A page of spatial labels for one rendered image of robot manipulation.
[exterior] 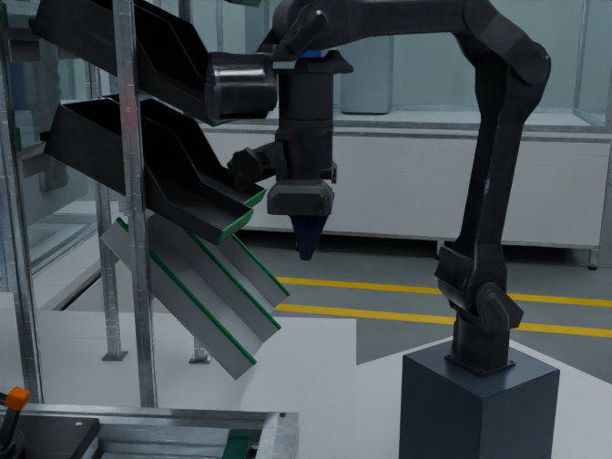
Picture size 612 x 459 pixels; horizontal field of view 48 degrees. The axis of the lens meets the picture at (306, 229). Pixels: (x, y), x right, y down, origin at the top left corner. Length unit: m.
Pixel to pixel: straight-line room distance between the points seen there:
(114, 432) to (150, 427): 0.05
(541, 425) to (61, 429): 0.61
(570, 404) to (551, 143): 3.53
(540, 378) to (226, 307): 0.48
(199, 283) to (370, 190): 3.72
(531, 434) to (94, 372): 0.80
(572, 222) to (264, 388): 3.76
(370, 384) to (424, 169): 3.51
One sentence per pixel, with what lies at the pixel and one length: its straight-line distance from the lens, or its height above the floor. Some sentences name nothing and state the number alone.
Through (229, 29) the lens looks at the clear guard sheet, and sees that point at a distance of 4.89.
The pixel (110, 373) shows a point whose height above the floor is 0.86.
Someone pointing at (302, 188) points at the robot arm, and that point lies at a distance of 0.65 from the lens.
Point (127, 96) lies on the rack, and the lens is 0.92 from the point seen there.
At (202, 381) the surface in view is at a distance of 1.29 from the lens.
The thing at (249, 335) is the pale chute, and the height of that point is 1.01.
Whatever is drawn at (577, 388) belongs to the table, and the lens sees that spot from 1.34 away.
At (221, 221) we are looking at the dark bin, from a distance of 1.01.
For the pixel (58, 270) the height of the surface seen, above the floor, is 0.86.
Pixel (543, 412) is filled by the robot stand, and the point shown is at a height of 1.01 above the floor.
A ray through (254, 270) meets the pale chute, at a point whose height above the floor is 1.06.
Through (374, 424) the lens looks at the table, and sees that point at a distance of 1.15.
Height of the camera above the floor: 1.45
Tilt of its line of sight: 15 degrees down
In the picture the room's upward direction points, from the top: straight up
